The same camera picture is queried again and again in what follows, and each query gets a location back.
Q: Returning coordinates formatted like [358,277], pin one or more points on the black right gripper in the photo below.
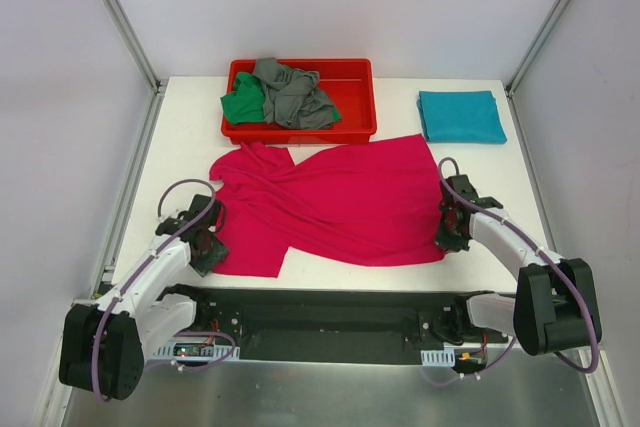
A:
[448,226]

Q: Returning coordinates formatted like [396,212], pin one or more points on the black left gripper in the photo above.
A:
[209,251]

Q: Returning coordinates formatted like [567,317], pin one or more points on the magenta t shirt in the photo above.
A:
[371,205]

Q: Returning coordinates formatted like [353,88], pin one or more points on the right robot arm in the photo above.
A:
[554,308]

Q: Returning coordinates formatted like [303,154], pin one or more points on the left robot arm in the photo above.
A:
[106,343]

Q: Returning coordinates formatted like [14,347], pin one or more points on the folded teal t shirt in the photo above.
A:
[460,117]

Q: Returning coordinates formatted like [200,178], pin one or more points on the green t shirt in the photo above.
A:
[244,103]

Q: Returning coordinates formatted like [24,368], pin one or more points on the grey t shirt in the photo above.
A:
[292,97]

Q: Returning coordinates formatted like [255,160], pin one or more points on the red plastic bin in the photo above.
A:
[348,82]

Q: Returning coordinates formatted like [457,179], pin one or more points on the left white cable duct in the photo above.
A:
[195,352]

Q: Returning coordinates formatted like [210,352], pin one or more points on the white cable duct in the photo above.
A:
[195,352]
[438,358]

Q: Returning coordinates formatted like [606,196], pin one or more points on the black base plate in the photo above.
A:
[351,327]

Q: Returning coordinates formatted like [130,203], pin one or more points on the right white cable duct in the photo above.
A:
[438,358]

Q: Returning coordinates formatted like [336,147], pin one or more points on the left aluminium frame post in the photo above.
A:
[133,44]

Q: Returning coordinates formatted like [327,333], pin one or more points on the aluminium frame post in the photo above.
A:
[543,34]
[133,44]

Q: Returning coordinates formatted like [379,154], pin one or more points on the right aluminium frame post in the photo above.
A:
[543,34]

